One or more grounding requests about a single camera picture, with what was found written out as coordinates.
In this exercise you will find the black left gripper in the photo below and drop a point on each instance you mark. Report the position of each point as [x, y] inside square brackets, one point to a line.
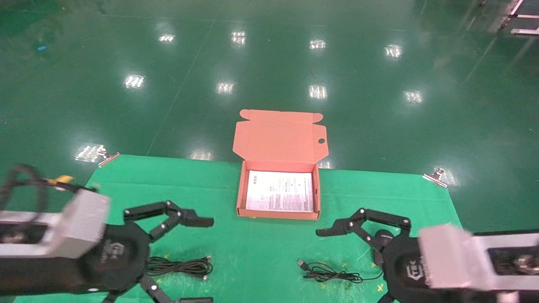
[118, 252]

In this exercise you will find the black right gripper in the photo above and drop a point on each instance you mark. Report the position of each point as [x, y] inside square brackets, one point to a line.
[406, 269]

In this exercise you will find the orange cardboard box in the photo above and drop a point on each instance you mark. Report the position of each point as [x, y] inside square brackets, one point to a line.
[278, 139]

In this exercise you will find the green table cloth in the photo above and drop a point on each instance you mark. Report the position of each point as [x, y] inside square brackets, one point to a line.
[252, 252]

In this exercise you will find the metal cloth clip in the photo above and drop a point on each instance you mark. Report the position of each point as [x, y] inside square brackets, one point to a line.
[436, 178]
[108, 158]

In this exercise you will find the white printed instruction sheet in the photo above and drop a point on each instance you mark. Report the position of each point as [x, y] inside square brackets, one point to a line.
[280, 191]

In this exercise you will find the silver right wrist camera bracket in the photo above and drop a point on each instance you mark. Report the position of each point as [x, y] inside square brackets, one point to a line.
[446, 256]

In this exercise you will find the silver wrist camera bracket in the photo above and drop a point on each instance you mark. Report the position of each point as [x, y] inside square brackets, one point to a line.
[446, 256]
[80, 227]

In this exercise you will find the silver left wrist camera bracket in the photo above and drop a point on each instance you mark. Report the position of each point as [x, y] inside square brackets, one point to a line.
[80, 227]

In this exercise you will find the white metal frame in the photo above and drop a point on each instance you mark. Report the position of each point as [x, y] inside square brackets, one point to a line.
[524, 30]

